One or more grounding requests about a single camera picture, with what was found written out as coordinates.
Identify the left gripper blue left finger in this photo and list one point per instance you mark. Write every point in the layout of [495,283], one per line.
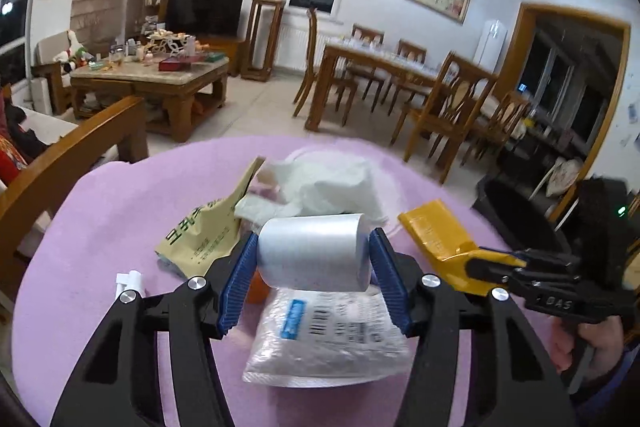
[242,267]

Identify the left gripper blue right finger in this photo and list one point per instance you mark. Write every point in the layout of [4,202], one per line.
[384,261]

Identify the white plastic bag roll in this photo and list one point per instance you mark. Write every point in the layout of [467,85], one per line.
[318,253]

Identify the yellow foil wrapper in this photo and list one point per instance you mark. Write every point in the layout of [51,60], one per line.
[453,254]

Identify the orange fruit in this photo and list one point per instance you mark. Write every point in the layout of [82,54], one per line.
[258,291]

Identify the beige paper food bag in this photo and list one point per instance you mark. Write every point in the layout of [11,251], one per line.
[207,233]

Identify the white plastic pouch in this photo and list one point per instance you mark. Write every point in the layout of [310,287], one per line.
[317,339]

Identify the purple spray bottle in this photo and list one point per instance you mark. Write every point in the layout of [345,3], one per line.
[130,281]

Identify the purple tablecloth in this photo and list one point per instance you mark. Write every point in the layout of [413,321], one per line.
[111,223]

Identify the left wooden dining chair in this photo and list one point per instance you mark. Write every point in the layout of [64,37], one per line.
[341,83]

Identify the wooden dining chair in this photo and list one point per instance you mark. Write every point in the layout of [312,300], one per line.
[341,83]
[451,108]

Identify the near wooden dining chair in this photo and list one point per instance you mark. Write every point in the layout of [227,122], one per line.
[451,108]

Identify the wooden dining table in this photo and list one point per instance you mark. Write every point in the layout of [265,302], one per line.
[362,61]

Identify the wooden coffee table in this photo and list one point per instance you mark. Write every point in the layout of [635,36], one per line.
[186,97]

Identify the white air conditioner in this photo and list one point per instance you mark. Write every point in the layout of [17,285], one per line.
[489,47]

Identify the wooden sofa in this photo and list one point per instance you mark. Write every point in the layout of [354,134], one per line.
[46,182]

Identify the wooden plant stand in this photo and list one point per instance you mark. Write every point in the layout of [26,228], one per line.
[261,39]

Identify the red cushion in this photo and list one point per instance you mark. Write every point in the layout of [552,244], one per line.
[11,161]

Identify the wooden armchair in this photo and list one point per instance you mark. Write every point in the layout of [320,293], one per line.
[55,58]

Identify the black television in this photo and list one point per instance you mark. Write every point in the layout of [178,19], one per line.
[204,17]

